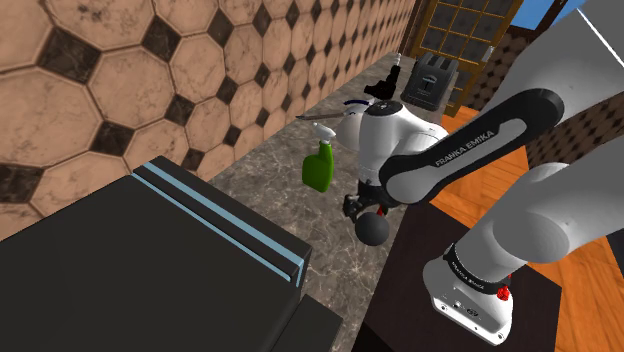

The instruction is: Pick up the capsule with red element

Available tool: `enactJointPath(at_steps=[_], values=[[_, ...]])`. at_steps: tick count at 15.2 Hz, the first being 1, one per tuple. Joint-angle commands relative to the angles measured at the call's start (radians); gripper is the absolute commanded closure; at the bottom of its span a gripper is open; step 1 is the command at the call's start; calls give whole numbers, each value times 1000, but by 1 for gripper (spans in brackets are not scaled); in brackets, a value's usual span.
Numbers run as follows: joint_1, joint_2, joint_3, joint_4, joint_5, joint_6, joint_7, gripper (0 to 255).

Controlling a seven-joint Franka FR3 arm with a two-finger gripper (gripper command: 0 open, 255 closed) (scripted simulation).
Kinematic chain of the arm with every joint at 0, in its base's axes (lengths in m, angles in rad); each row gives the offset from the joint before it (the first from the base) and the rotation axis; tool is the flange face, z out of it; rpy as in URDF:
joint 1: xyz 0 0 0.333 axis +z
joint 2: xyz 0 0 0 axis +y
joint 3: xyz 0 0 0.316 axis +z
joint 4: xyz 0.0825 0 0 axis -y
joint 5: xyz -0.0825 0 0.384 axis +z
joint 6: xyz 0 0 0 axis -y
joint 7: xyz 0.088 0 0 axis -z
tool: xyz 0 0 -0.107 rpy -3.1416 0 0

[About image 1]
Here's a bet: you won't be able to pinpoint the large black box blue stripes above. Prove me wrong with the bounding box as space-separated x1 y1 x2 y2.
0 155 345 352

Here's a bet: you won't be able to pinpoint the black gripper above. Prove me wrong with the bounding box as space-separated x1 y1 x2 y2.
342 181 392 224

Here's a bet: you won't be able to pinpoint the yellow framed glass door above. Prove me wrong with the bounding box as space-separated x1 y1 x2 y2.
408 0 526 119

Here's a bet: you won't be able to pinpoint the small black appliance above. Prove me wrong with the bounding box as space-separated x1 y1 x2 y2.
363 63 402 102

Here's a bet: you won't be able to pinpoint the green spray bottle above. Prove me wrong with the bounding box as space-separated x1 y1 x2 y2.
301 122 338 194

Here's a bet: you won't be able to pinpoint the black toaster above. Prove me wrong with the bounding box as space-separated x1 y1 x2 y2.
400 51 460 113

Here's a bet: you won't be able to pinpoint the white bowl with blue rim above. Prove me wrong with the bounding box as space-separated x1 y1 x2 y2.
341 98 374 117

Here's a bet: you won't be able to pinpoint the dark robot stand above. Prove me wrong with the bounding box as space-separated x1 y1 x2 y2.
350 200 563 352

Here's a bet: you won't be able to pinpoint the grey kitchen knife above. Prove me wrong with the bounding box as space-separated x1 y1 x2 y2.
294 109 353 122

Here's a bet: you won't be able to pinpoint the black ball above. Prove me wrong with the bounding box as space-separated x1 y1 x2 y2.
354 212 391 247

